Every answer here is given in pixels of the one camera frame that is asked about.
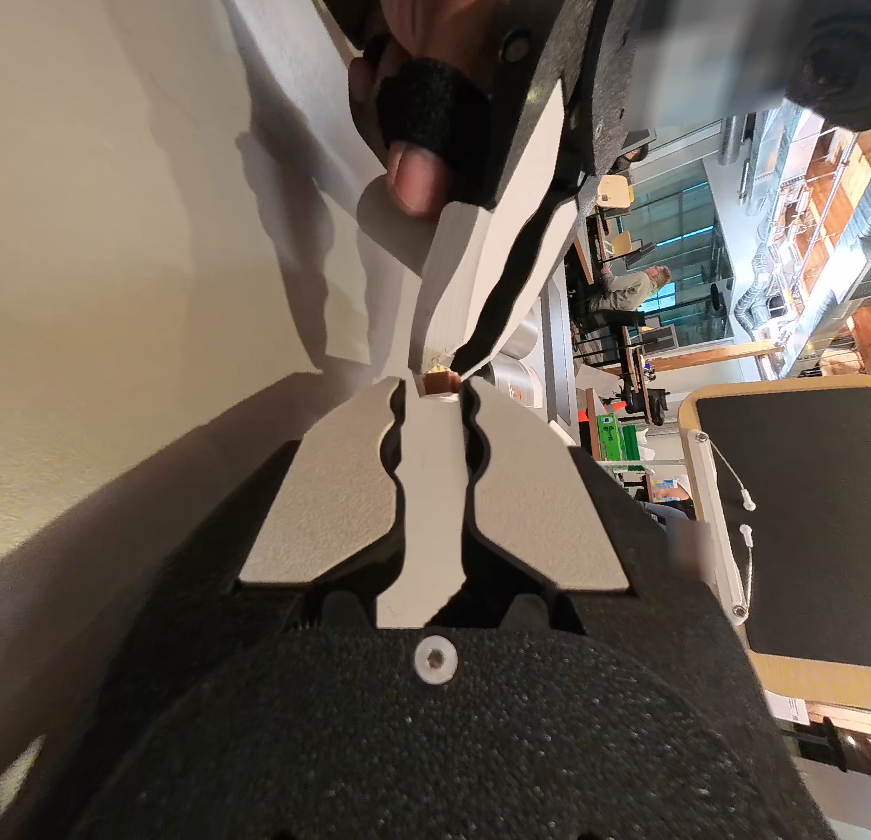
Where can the green box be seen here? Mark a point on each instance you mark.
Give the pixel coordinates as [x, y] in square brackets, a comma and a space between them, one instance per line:
[616, 438]

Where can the grey instruction booklet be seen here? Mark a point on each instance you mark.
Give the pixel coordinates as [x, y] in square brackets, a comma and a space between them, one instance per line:
[520, 340]

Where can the person's left hand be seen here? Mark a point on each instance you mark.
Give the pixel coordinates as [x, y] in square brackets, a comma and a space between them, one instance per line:
[449, 17]

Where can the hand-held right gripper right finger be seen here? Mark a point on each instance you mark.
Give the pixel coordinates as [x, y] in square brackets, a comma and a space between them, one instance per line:
[544, 506]

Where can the black board with wooden rim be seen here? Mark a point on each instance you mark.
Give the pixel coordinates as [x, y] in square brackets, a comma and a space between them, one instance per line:
[803, 513]

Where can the small brown curved brick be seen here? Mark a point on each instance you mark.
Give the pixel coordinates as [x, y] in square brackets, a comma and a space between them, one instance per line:
[439, 381]

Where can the grey desk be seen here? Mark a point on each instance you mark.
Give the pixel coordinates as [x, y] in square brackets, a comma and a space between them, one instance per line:
[136, 241]

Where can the small white brick plate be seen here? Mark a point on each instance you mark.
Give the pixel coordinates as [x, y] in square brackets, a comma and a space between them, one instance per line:
[439, 398]

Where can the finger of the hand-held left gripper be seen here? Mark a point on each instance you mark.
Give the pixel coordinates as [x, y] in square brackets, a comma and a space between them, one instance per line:
[476, 262]
[554, 255]

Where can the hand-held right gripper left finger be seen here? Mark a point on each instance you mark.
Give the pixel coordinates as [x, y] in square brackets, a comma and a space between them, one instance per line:
[320, 506]

